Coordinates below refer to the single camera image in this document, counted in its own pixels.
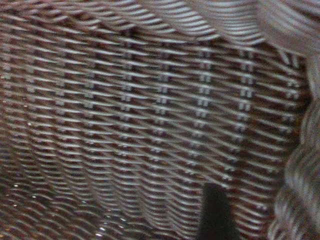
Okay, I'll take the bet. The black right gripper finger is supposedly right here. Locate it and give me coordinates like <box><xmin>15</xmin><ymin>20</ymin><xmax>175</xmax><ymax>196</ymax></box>
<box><xmin>198</xmin><ymin>182</ymin><xmax>239</xmax><ymax>240</ymax></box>

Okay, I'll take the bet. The dark brown wicker basket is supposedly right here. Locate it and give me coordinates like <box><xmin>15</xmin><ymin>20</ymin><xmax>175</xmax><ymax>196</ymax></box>
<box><xmin>0</xmin><ymin>0</ymin><xmax>320</xmax><ymax>240</ymax></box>

